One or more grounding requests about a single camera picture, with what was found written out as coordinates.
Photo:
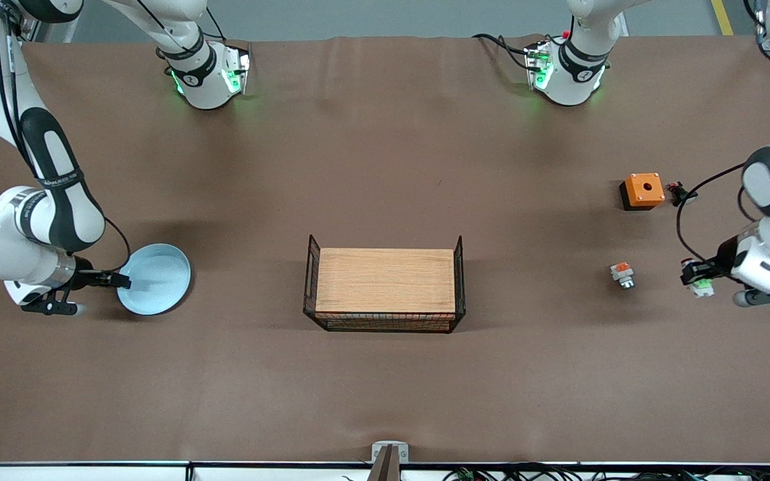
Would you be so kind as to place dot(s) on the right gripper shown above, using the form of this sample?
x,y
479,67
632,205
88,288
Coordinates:
x,y
85,278

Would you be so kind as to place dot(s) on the orange push button box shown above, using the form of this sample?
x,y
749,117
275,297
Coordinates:
x,y
649,195

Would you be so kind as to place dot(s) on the red button green contact block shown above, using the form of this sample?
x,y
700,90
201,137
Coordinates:
x,y
701,288

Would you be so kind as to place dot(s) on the light blue round plate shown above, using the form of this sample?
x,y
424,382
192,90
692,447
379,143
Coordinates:
x,y
158,287

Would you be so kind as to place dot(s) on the push button orange contact block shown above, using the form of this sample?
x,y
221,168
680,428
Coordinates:
x,y
622,271

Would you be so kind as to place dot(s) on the black square cap push button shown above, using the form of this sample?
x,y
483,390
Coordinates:
x,y
686,198

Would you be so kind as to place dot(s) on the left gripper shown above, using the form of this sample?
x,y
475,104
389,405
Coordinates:
x,y
721,261

